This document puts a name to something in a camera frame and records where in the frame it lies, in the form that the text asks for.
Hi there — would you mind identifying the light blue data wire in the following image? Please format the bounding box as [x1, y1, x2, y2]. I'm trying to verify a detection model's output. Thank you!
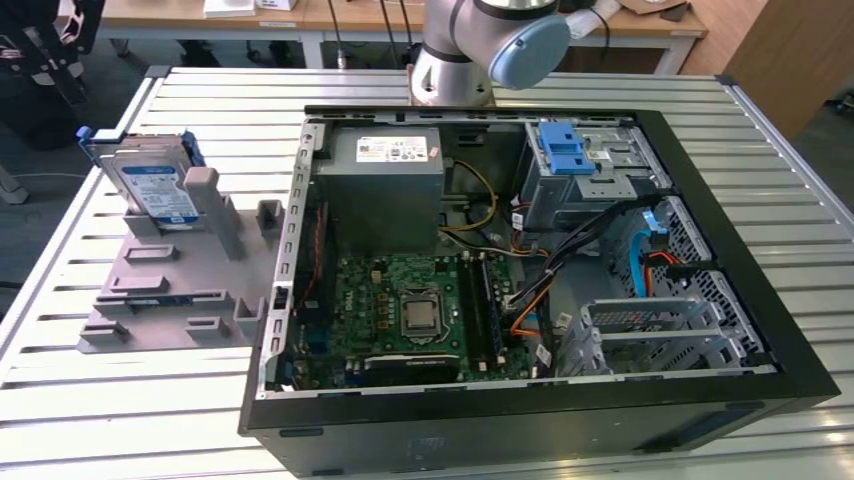
[625, 212, 659, 301]

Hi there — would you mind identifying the hard disk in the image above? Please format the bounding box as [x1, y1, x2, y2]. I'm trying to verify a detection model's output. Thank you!
[76, 127, 202, 232]

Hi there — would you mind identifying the metal disk bay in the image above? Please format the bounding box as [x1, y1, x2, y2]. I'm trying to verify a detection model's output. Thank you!
[576, 297, 761, 376]

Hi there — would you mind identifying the grey power supply unit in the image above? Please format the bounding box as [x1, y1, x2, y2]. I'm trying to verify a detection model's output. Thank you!
[312, 125, 446, 256]

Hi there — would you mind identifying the green motherboard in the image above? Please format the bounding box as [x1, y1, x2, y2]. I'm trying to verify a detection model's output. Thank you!
[292, 252, 535, 391]

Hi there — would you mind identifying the silver CPU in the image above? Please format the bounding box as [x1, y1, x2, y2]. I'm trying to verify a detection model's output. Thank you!
[398, 294, 442, 334]

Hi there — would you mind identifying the black case fan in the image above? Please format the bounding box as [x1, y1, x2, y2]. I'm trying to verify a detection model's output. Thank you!
[296, 197, 338, 321]

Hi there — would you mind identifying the RAM stick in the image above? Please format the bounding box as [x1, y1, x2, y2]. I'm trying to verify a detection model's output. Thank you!
[477, 257, 507, 369]

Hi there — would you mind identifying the grey metal drive cage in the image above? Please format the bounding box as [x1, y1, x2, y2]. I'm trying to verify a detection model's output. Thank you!
[519, 119, 672, 236]

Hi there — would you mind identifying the black graphics card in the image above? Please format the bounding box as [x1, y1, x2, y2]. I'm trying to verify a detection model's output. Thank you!
[362, 352, 461, 386]

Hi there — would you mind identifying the grey parts rack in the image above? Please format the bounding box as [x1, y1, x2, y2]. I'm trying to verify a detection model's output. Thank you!
[77, 167, 288, 356]

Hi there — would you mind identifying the black open PC case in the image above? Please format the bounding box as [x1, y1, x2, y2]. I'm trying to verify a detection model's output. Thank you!
[237, 103, 841, 479]

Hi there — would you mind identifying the wooden desk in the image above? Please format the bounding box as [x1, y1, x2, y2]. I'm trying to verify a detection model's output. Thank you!
[98, 0, 708, 69]

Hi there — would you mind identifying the white cardboard box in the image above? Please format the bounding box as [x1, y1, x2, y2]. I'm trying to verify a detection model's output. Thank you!
[202, 0, 258, 20]

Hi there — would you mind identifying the brown cardboard piece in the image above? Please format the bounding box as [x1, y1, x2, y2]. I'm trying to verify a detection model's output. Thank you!
[616, 0, 688, 22]

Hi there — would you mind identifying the black mesh bin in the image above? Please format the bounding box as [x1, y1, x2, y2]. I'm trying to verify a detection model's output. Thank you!
[0, 74, 85, 151]

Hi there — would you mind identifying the white furniture leg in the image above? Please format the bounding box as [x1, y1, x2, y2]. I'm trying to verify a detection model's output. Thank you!
[0, 162, 31, 206]

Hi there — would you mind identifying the wooden cabinet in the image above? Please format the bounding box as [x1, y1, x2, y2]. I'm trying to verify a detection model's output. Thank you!
[679, 0, 854, 139]

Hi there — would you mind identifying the yellow wire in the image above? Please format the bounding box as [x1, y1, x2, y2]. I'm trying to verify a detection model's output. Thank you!
[438, 159, 500, 232]

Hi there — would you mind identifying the red black fan wire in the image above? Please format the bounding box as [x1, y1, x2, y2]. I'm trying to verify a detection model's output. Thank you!
[298, 202, 333, 306]

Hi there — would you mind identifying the black sleeved wire bundle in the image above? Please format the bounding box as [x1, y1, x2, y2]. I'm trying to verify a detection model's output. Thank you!
[509, 202, 645, 309]

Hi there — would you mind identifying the orange wire bundle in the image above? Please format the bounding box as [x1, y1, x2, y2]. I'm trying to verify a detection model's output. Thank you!
[509, 298, 543, 342]

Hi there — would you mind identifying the blue plastic drive bracket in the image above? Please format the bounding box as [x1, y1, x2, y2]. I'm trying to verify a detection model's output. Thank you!
[537, 122, 599, 176]

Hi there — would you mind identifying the red orange power wire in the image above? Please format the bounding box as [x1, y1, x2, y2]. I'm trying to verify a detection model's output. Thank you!
[643, 251, 713, 282]

